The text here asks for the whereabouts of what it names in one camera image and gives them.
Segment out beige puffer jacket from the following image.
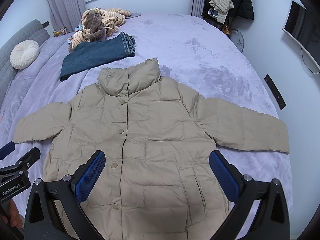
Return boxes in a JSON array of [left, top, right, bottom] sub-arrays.
[[14, 59, 289, 239]]

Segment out brown and striped clothes pile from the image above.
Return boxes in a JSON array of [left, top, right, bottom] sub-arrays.
[[67, 8, 133, 53]]

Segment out person's left hand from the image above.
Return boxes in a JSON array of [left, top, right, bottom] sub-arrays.
[[1, 199, 23, 228]]

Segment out round white pleated cushion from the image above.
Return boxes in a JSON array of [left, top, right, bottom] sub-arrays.
[[10, 40, 40, 70]]

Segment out folded blue jeans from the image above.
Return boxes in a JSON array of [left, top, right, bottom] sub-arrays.
[[60, 32, 136, 81]]

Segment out grey quilted headboard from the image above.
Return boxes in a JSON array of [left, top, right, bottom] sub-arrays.
[[0, 19, 51, 106]]

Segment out grey curtain left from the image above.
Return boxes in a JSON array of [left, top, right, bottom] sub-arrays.
[[47, 0, 86, 33]]

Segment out lavender plush bed blanket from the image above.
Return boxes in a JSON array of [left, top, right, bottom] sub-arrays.
[[0, 12, 293, 240]]

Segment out beige striped hanging garment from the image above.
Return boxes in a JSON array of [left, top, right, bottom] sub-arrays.
[[209, 0, 234, 24]]

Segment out black strap on bed edge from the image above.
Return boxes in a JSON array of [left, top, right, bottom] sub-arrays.
[[263, 74, 286, 111]]

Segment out wall mounted monitor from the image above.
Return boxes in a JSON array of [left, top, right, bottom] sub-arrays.
[[283, 0, 319, 68]]

